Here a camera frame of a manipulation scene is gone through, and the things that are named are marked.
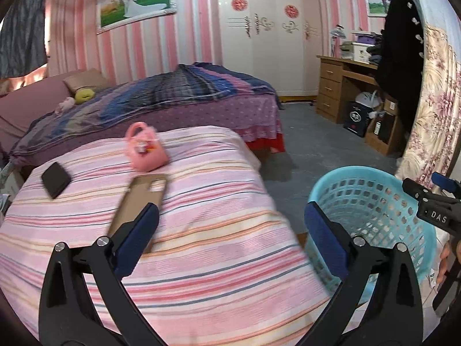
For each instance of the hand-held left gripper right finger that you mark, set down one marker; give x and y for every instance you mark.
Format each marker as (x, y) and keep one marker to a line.
(324, 238)

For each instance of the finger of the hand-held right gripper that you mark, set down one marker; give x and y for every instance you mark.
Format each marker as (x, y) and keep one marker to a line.
(414, 189)
(446, 182)

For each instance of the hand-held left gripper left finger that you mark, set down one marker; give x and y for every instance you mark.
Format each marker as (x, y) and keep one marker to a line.
(138, 238)

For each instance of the light blue plastic basket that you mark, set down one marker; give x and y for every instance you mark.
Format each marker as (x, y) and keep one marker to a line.
(363, 202)

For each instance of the person's right hand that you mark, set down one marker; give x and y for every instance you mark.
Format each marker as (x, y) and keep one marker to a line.
(446, 261)

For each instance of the brown phone case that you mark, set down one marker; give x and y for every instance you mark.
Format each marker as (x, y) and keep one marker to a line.
(144, 194)

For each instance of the small white green bottle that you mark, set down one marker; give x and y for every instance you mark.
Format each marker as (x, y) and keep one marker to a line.
(431, 278)

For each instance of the floral curtain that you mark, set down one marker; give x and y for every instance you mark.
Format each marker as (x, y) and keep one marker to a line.
(435, 115)

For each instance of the pink striped bed sheet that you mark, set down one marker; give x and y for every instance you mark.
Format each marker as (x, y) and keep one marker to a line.
(216, 241)

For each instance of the cardboard box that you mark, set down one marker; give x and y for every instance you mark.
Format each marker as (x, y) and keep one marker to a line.
(390, 106)

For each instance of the pink toy handbag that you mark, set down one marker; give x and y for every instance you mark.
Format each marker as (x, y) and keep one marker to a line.
(144, 150)

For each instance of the black box with white logo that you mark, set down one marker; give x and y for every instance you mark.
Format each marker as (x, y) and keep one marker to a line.
(354, 118)

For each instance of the black wallet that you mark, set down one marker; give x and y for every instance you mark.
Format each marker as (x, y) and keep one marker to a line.
(56, 180)

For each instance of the white round appliance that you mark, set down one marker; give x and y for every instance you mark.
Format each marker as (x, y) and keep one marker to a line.
(367, 99)

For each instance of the red bed skirt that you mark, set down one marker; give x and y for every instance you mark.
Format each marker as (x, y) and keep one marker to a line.
(268, 145)

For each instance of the black hanging coat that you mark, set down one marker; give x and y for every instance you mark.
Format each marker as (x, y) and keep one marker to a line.
(399, 61)

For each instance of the wooden desk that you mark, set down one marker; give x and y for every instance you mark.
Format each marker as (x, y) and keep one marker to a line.
(331, 86)

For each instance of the dark clothes pile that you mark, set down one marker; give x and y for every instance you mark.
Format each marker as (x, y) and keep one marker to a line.
(375, 54)

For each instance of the bed with plaid blanket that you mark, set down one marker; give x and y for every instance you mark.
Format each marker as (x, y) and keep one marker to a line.
(162, 93)

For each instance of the purple dotted bed sheet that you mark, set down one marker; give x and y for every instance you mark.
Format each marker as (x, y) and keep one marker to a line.
(223, 115)

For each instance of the white storage box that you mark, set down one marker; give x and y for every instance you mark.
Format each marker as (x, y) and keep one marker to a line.
(356, 51)

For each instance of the pink plush toy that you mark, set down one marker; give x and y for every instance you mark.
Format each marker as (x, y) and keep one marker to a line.
(65, 105)

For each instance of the yellow plush toy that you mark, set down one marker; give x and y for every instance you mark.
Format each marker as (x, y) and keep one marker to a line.
(84, 95)

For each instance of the purple box lid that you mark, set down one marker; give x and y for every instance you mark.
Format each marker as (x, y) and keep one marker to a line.
(362, 36)

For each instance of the tan pillow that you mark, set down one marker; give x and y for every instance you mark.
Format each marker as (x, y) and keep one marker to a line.
(86, 81)

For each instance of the desk lamp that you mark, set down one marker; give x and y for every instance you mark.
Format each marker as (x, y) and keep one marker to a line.
(337, 34)

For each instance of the white wardrobe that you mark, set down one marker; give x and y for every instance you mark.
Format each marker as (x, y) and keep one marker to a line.
(270, 54)

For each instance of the red paper decoration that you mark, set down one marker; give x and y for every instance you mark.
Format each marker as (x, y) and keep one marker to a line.
(291, 11)
(238, 3)

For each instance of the dark window curtain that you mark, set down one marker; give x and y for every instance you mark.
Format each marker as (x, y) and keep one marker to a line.
(21, 32)

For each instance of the large framed wall picture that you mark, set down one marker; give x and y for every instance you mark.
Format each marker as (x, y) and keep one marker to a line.
(137, 1)

